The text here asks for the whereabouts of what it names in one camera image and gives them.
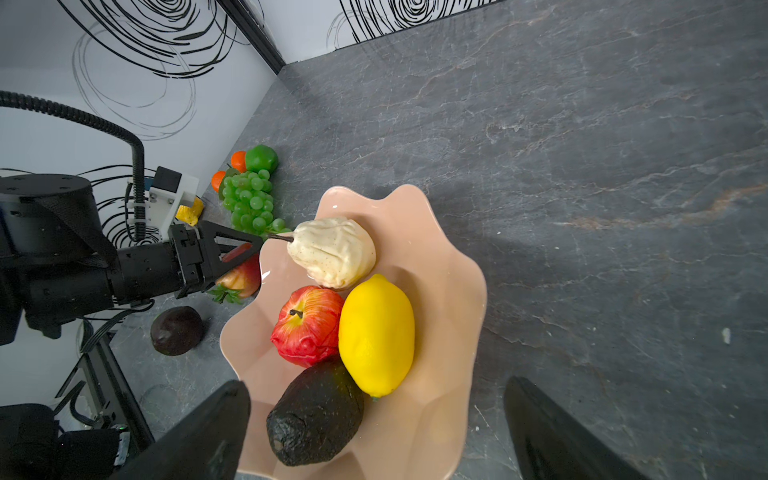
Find red fake strawberry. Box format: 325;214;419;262
208;255;262;304

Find pink wavy fruit bowl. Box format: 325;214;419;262
220;185;487;479

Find dark fake avocado half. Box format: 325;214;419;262
150;306;205;356

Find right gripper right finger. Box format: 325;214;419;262
503;376;647;480

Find yellow fake lemon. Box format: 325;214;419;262
338;274;416;398

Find red fake apple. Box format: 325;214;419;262
271;286;344;368

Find small orange fake tangerine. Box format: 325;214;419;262
231;151;247;173

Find yellow fake pear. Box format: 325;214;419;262
175;197;205;227

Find green fake lime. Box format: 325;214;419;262
245;144;279;174

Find green fake grapes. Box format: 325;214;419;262
216;168;289;237

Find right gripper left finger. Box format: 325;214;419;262
112;380;251;479

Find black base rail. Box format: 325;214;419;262
53;324;155;466

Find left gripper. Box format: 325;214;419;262
108;221;264;303

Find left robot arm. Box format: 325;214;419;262
1;174;264;344

